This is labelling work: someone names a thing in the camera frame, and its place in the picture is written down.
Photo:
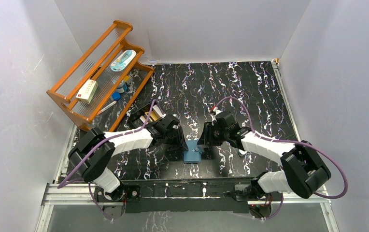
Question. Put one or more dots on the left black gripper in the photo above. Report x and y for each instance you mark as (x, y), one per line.
(178, 136)

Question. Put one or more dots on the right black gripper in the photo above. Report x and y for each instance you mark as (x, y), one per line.
(208, 128)

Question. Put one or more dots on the blue card holder wallet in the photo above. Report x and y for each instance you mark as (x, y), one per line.
(193, 154)

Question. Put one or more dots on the black plastic card box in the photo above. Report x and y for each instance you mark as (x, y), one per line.
(138, 118)

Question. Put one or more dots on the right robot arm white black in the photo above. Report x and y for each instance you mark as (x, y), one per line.
(303, 171)

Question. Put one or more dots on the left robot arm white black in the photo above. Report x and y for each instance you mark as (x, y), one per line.
(92, 153)

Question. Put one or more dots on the white card stack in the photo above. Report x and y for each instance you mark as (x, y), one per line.
(156, 114)

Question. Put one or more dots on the grey pen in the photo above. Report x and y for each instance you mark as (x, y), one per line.
(107, 107)

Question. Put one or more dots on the blue small object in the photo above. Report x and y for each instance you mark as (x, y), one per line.
(116, 95)

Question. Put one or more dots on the orange wooden shelf rack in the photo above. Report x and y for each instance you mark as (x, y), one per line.
(95, 64)

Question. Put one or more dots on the light blue oval case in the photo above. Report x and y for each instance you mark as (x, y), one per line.
(122, 61)

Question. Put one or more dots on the white red small box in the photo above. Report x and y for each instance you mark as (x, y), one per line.
(87, 91)

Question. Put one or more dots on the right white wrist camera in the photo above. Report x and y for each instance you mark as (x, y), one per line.
(214, 112)

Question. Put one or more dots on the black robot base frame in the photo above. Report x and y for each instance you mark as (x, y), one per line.
(176, 195)

